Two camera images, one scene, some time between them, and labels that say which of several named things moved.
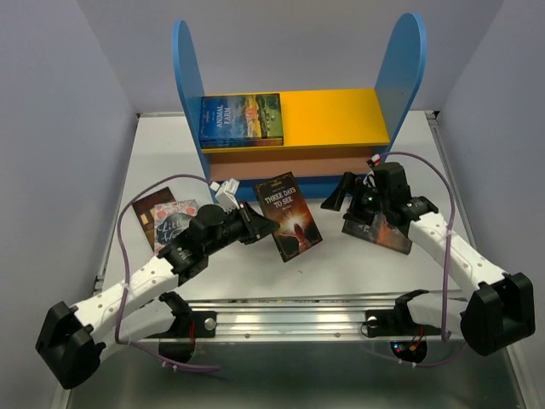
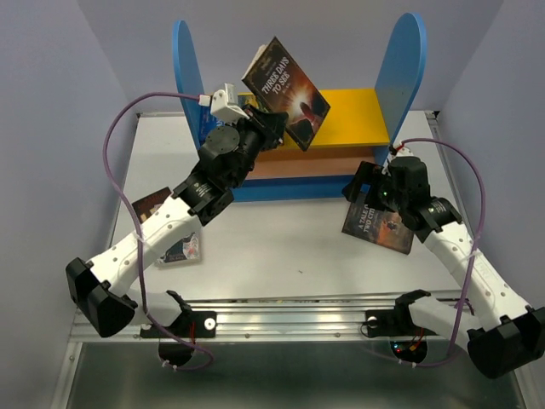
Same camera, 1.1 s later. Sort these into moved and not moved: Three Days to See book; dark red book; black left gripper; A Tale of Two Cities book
Moved: Three Days to See book; black left gripper
Not moved: dark red book; A Tale of Two Cities book
